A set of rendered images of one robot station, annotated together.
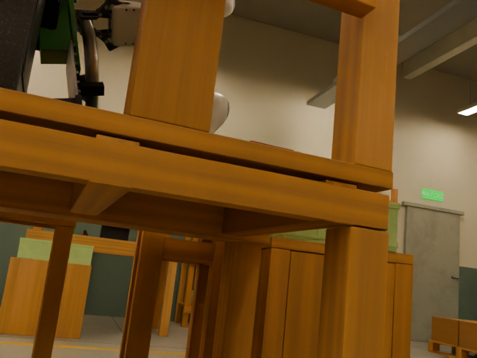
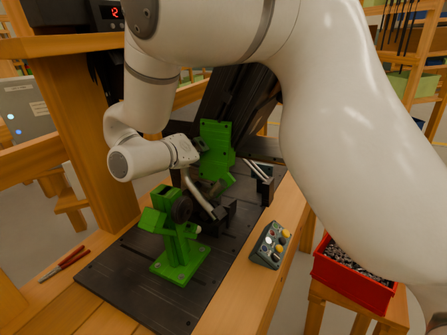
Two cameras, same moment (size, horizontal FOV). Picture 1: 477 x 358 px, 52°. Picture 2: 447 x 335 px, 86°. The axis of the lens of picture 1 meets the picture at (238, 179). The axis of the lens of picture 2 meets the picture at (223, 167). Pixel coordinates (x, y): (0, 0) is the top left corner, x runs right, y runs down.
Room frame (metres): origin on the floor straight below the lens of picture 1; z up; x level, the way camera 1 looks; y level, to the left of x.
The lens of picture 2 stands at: (1.70, 0.00, 1.52)
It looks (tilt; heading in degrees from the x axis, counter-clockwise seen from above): 29 degrees down; 141
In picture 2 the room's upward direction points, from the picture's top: 5 degrees counter-clockwise
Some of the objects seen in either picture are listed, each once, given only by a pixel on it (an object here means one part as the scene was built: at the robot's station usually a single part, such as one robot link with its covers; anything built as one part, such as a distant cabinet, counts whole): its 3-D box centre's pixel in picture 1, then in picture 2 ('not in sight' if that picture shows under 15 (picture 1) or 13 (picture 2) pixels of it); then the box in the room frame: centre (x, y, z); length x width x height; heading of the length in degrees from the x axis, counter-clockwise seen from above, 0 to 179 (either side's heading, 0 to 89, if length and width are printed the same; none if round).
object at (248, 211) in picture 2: not in sight; (219, 196); (1.01, 0.52, 0.89); 1.10 x 0.42 x 0.02; 110
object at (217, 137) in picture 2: (58, 32); (218, 147); (1.10, 0.47, 1.17); 0.13 x 0.12 x 0.20; 110
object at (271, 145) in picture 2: not in sight; (247, 146); (1.08, 0.62, 1.11); 0.39 x 0.16 x 0.03; 20
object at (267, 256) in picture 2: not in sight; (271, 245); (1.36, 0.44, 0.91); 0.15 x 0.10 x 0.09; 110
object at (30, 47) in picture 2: not in sight; (143, 38); (0.77, 0.42, 1.52); 0.90 x 0.25 x 0.04; 110
